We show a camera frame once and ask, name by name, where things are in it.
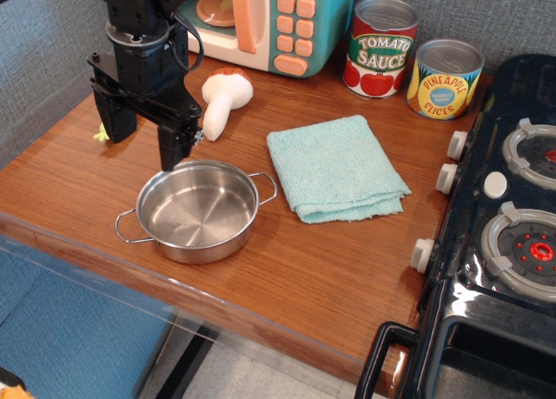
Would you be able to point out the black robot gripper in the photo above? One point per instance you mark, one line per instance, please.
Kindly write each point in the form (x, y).
(145, 75)

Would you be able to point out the steel pot with handles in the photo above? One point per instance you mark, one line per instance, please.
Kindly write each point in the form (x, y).
(200, 212)

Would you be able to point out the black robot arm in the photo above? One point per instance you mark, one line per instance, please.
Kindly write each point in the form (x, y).
(143, 17)

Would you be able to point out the light blue folded cloth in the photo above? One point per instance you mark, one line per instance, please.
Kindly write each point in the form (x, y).
(336, 171)

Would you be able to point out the white plush mushroom toy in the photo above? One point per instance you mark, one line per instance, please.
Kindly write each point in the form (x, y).
(225, 89)

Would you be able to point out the teal toy microwave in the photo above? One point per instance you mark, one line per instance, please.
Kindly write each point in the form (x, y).
(286, 37)

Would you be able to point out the tomato sauce can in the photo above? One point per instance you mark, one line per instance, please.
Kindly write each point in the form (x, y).
(382, 36)

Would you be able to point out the orange plush toy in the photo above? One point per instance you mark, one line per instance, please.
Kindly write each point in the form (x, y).
(13, 387)

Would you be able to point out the pineapple slices can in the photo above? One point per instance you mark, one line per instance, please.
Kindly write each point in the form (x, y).
(445, 76)

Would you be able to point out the black toy stove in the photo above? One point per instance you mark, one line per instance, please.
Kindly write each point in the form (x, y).
(487, 306)

